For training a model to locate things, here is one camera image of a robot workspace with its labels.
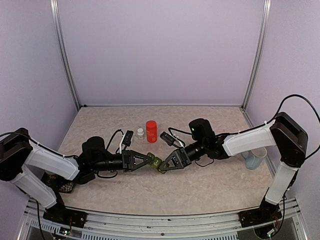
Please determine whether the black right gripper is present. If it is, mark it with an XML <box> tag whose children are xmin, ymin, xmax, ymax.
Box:
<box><xmin>159</xmin><ymin>139</ymin><xmax>207</xmax><ymax>171</ymax></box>

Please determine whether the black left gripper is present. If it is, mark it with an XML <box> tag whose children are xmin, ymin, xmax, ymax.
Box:
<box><xmin>91</xmin><ymin>149</ymin><xmax>152</xmax><ymax>173</ymax></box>

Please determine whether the green pill organizer box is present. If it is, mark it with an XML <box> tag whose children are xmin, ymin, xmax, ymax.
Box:
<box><xmin>149</xmin><ymin>156</ymin><xmax>166</xmax><ymax>174</ymax></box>

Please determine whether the small white pill bottle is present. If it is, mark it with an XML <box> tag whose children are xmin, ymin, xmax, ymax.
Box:
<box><xmin>137</xmin><ymin>128</ymin><xmax>145</xmax><ymax>140</ymax></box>

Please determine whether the red cylindrical can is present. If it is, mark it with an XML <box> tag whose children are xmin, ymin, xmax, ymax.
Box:
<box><xmin>145</xmin><ymin>120</ymin><xmax>158</xmax><ymax>143</ymax></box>

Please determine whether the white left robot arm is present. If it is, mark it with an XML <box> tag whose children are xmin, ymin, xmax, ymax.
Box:
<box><xmin>0</xmin><ymin>127</ymin><xmax>152</xmax><ymax>223</ymax></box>

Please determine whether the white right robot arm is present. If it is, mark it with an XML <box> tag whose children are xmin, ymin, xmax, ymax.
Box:
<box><xmin>159</xmin><ymin>112</ymin><xmax>308</xmax><ymax>222</ymax></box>

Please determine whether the light blue mug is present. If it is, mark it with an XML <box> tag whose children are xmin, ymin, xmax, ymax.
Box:
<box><xmin>241</xmin><ymin>147</ymin><xmax>267</xmax><ymax>170</ymax></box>

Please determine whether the black square tray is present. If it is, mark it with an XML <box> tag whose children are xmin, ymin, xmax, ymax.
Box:
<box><xmin>41</xmin><ymin>172</ymin><xmax>76</xmax><ymax>194</ymax></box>

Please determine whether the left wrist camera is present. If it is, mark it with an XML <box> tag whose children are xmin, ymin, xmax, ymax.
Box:
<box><xmin>119</xmin><ymin>130</ymin><xmax>134</xmax><ymax>154</ymax></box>

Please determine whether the front aluminium rail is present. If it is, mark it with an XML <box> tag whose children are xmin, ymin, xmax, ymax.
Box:
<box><xmin>23</xmin><ymin>199</ymin><xmax>308</xmax><ymax>240</ymax></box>

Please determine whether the right aluminium frame post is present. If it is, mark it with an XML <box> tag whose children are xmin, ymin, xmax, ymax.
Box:
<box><xmin>241</xmin><ymin>0</ymin><xmax>272</xmax><ymax>112</ymax></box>

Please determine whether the aluminium frame post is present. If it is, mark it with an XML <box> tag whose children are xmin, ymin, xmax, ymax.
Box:
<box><xmin>50</xmin><ymin>0</ymin><xmax>82</xmax><ymax>111</ymax></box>
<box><xmin>241</xmin><ymin>0</ymin><xmax>272</xmax><ymax>112</ymax></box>

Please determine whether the left aluminium frame post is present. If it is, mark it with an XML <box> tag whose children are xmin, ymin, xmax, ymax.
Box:
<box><xmin>50</xmin><ymin>0</ymin><xmax>82</xmax><ymax>111</ymax></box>

